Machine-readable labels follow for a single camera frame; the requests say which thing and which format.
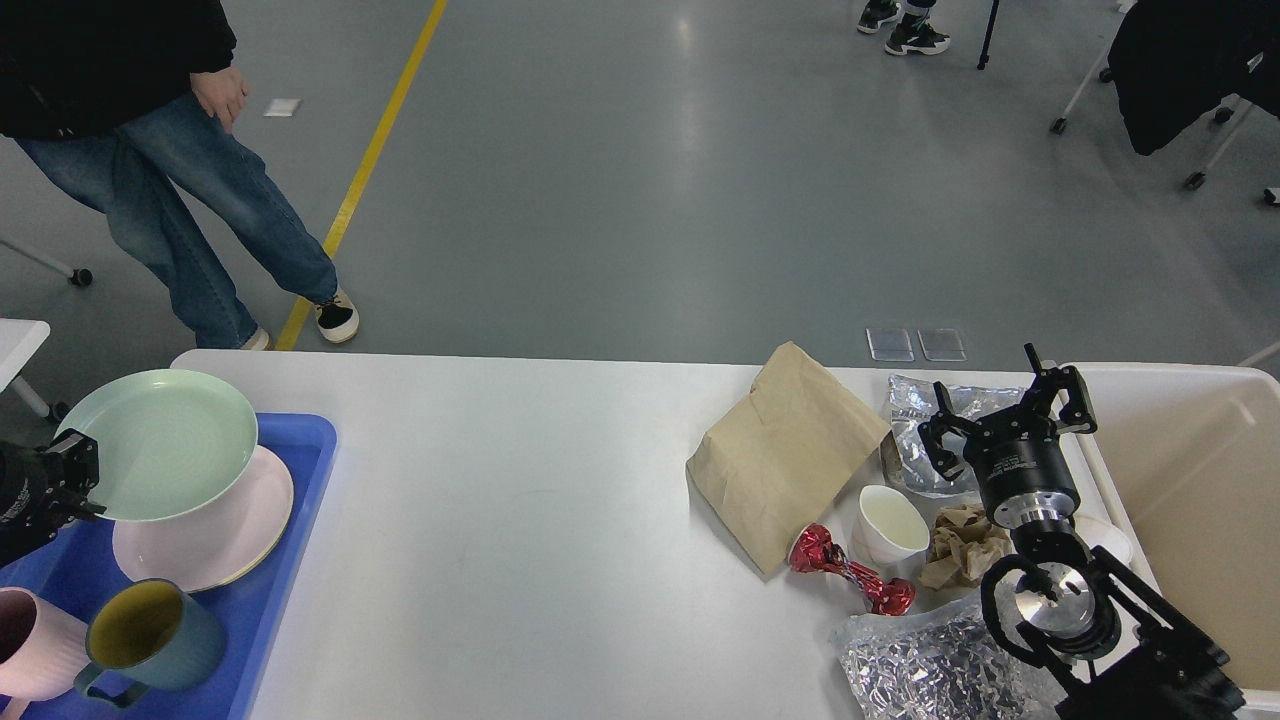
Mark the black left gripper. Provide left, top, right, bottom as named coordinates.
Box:
left=1, top=429, right=106, bottom=568

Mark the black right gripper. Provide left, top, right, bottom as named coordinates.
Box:
left=916, top=343, right=1100, bottom=529

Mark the light green plate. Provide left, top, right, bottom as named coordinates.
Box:
left=58, top=369, right=259, bottom=521

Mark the pink mug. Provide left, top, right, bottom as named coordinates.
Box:
left=1, top=587, right=90, bottom=719

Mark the dark teal mug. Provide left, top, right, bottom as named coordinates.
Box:
left=73, top=578, right=228, bottom=710

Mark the brown paper bag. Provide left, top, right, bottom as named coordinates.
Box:
left=686, top=341, right=890, bottom=577

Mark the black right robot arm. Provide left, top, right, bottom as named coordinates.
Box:
left=918, top=345, right=1245, bottom=719

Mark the blue plastic tray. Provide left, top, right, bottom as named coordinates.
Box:
left=1, top=413, right=338, bottom=719

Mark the crumpled brown paper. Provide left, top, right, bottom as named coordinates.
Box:
left=919, top=503, right=1015, bottom=591

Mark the white lid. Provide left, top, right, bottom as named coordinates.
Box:
left=1073, top=514, right=1134, bottom=566

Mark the white side table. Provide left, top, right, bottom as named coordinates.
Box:
left=1, top=318, right=69, bottom=425

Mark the pink plate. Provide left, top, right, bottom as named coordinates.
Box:
left=111, top=445, right=294, bottom=594

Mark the white paper cup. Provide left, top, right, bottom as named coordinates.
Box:
left=851, top=486, right=931, bottom=566

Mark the beige plastic bin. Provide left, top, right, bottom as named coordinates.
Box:
left=1079, top=363, right=1279, bottom=719

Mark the red foil wrapper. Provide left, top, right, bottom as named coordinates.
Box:
left=788, top=523, right=916, bottom=618

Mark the crumpled silver foil bag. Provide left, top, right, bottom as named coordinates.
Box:
left=833, top=592, right=1066, bottom=719

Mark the person in black and jeans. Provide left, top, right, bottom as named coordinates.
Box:
left=1, top=1, right=360, bottom=350

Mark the black jacket on chair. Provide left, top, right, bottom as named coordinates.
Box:
left=1050, top=1, right=1277, bottom=192

